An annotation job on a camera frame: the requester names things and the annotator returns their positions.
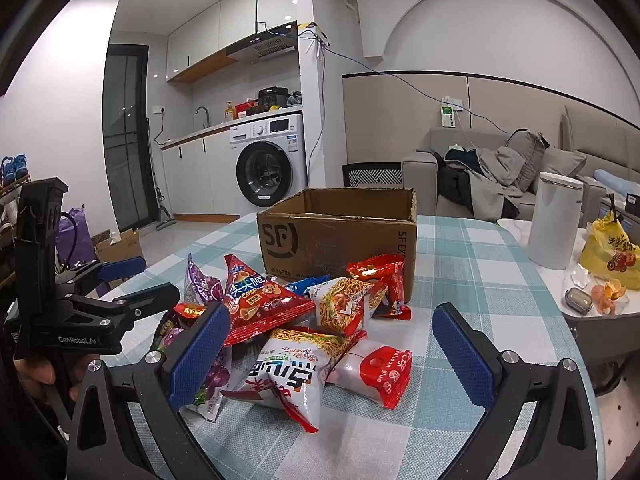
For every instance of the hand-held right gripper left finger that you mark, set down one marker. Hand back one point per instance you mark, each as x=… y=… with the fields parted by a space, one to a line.
x=200 y=355

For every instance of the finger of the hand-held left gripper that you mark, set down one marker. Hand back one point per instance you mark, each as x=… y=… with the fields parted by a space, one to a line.
x=122 y=268
x=145 y=302

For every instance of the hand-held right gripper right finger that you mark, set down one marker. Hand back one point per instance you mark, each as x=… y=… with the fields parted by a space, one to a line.
x=465 y=355

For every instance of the small red gold packet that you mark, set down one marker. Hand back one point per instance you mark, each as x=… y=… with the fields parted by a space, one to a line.
x=189 y=311

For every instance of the purple snack packet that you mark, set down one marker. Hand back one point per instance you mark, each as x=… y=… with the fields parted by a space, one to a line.
x=202 y=285

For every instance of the red chip packet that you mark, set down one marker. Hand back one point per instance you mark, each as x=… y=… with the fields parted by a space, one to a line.
x=255 y=300

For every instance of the white packet with red label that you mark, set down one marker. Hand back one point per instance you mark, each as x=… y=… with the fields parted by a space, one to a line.
x=380 y=370

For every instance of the large white noodle snack packet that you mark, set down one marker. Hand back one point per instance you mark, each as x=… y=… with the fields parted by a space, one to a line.
x=285 y=375

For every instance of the red cookie packet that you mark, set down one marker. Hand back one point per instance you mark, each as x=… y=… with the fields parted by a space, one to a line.
x=385 y=270

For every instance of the orange noodle packet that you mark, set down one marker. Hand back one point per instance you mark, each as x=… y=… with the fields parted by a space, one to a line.
x=340 y=305

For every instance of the brown cardboard box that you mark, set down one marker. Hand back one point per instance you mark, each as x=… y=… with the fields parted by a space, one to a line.
x=325 y=245

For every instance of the person's left hand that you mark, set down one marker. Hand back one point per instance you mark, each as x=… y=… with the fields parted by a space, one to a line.
x=32 y=376

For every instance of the open floor carton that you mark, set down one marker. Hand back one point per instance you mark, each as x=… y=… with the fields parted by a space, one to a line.
x=120 y=250

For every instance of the purple bag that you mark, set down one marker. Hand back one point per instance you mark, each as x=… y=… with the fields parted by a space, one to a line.
x=75 y=240

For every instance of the stick vacuum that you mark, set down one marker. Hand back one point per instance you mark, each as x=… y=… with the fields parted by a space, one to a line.
x=162 y=210

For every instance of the shoe rack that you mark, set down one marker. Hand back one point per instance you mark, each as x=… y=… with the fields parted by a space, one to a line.
x=12 y=175

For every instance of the white lower cabinet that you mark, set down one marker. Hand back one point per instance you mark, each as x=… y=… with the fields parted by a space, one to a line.
x=200 y=175

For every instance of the small silver tin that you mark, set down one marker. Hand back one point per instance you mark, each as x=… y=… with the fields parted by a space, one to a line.
x=578 y=302

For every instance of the white coffee table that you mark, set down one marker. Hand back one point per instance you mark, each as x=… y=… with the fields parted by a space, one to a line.
x=517 y=240

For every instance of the dark glass door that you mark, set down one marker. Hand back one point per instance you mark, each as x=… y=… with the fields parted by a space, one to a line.
x=125 y=135

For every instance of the orange peels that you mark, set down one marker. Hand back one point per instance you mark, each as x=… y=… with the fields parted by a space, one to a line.
x=607 y=295

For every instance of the white canister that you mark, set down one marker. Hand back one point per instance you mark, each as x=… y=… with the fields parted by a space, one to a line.
x=552 y=225

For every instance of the yellow plastic bag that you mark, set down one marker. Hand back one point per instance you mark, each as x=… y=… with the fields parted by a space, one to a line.
x=605 y=255

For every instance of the metal faucet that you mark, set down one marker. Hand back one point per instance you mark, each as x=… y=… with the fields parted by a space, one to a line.
x=202 y=112

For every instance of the dark clothes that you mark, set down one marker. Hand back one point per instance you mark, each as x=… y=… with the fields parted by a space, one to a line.
x=452 y=180

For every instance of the grey jacket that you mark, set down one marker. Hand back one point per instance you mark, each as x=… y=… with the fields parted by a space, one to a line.
x=492 y=180

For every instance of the grey sofa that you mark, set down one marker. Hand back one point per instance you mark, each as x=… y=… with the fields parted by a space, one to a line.
x=420 y=180

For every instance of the white washing machine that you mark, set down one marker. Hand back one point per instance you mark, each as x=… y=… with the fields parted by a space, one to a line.
x=270 y=160

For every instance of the yellow bottle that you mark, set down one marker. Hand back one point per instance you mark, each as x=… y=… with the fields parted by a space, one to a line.
x=229 y=111

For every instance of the black white patterned basket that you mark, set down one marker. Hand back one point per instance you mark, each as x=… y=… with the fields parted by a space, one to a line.
x=372 y=176

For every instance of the red box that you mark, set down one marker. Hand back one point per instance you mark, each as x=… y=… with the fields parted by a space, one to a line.
x=246 y=109

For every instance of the dark grey pillow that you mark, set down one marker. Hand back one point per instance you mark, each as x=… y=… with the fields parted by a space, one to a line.
x=527 y=155

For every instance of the light grey pillow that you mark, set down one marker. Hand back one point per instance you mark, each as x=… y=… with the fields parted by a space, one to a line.
x=562 y=165

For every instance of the black rice cooker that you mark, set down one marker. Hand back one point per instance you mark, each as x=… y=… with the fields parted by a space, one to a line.
x=272 y=99

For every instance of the light blue pillow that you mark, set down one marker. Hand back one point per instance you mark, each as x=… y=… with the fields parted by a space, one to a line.
x=617 y=180

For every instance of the white upper cabinets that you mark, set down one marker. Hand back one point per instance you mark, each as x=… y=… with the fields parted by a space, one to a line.
x=225 y=25

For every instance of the range hood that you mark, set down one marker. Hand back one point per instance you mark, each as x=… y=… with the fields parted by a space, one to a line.
x=265 y=45

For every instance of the white green wall controller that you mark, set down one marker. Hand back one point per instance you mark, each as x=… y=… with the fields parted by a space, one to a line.
x=447 y=112

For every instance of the wall router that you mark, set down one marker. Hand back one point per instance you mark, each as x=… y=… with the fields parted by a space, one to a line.
x=317 y=32

